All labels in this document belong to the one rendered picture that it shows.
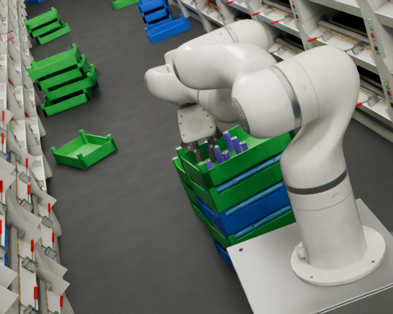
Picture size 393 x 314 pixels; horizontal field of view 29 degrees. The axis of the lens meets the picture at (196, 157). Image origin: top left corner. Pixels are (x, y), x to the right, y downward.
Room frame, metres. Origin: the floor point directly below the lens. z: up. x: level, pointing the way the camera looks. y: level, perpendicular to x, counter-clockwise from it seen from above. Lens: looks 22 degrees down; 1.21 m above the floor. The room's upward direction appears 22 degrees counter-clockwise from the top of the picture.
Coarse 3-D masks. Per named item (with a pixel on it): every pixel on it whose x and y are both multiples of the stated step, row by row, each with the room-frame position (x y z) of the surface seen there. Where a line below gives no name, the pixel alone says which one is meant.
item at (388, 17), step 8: (368, 0) 2.16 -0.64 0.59; (376, 0) 2.16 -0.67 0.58; (384, 0) 2.16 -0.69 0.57; (392, 0) 2.13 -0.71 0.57; (376, 8) 2.16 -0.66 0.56; (384, 8) 2.13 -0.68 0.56; (392, 8) 2.10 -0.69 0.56; (376, 16) 2.16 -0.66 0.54; (384, 16) 2.10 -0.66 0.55; (392, 16) 2.05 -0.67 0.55; (384, 24) 2.13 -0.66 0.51; (392, 24) 2.07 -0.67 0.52
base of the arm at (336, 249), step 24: (288, 192) 1.27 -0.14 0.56; (336, 192) 1.22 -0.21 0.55; (312, 216) 1.23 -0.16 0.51; (336, 216) 1.22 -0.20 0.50; (312, 240) 1.24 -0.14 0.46; (336, 240) 1.22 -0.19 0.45; (360, 240) 1.24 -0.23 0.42; (312, 264) 1.27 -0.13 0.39; (336, 264) 1.23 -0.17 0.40; (360, 264) 1.22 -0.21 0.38
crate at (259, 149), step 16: (240, 128) 2.17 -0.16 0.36; (224, 144) 2.15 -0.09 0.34; (256, 144) 2.10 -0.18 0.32; (272, 144) 1.98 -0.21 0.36; (288, 144) 1.99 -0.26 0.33; (192, 160) 2.12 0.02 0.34; (224, 160) 2.07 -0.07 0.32; (240, 160) 1.95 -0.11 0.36; (256, 160) 1.96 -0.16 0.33; (192, 176) 2.05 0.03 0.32; (208, 176) 1.93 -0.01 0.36; (224, 176) 1.94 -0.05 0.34
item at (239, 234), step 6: (288, 204) 1.99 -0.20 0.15; (276, 210) 1.98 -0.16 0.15; (282, 210) 1.98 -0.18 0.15; (288, 210) 1.98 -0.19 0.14; (264, 216) 1.98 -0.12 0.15; (270, 216) 1.97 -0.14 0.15; (276, 216) 1.97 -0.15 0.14; (258, 222) 1.96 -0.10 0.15; (264, 222) 1.96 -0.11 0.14; (216, 228) 2.06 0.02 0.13; (246, 228) 1.95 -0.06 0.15; (252, 228) 1.95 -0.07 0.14; (222, 234) 2.01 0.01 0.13; (234, 234) 1.94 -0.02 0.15; (240, 234) 1.94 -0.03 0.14
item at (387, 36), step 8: (360, 0) 2.24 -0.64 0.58; (368, 8) 2.19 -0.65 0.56; (368, 16) 2.21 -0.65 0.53; (376, 24) 2.17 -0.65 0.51; (368, 32) 2.24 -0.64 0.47; (376, 32) 2.18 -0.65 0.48; (384, 32) 2.16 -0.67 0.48; (392, 32) 2.17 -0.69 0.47; (384, 40) 2.16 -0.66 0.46; (392, 40) 2.16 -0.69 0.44; (384, 48) 2.16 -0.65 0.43; (392, 48) 2.16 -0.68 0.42; (376, 56) 2.23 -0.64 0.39; (384, 56) 2.17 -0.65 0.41; (376, 64) 2.25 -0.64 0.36; (384, 64) 2.19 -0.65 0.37; (384, 72) 2.20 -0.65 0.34; (392, 80) 2.16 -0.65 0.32; (384, 88) 2.24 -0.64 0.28; (392, 88) 2.18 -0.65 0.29; (392, 112) 2.23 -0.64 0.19; (392, 120) 2.25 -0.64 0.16
